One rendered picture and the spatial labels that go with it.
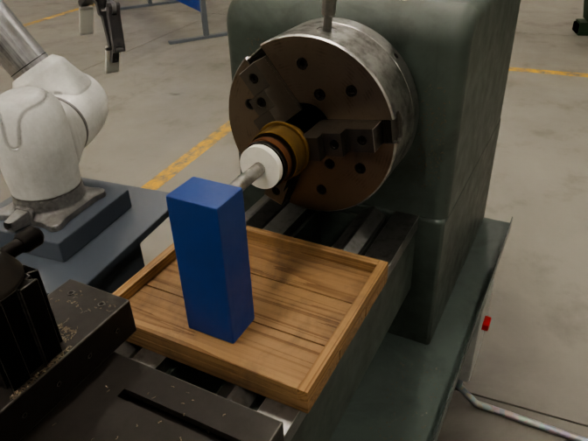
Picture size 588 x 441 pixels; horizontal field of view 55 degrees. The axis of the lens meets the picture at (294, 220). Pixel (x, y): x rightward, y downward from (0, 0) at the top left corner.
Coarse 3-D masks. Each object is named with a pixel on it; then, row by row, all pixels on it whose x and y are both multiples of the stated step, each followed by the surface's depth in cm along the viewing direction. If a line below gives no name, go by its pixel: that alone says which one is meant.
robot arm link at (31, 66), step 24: (0, 0) 127; (0, 24) 126; (0, 48) 128; (24, 48) 129; (24, 72) 130; (48, 72) 130; (72, 72) 135; (72, 96) 132; (96, 96) 139; (96, 120) 137
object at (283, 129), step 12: (264, 132) 84; (276, 132) 84; (288, 132) 85; (300, 132) 85; (252, 144) 83; (264, 144) 82; (276, 144) 82; (288, 144) 83; (300, 144) 85; (288, 156) 83; (300, 156) 85; (288, 168) 83; (300, 168) 87
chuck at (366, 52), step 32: (288, 32) 89; (320, 32) 87; (352, 32) 90; (288, 64) 90; (320, 64) 87; (352, 64) 85; (384, 64) 88; (320, 96) 91; (352, 96) 88; (384, 96) 85; (256, 128) 99; (352, 160) 93; (384, 160) 90; (320, 192) 100; (352, 192) 96
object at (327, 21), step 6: (324, 0) 86; (330, 0) 85; (336, 0) 86; (324, 6) 86; (330, 6) 86; (324, 12) 86; (330, 12) 86; (324, 18) 87; (330, 18) 87; (324, 24) 88; (330, 24) 88; (324, 30) 88; (330, 30) 88
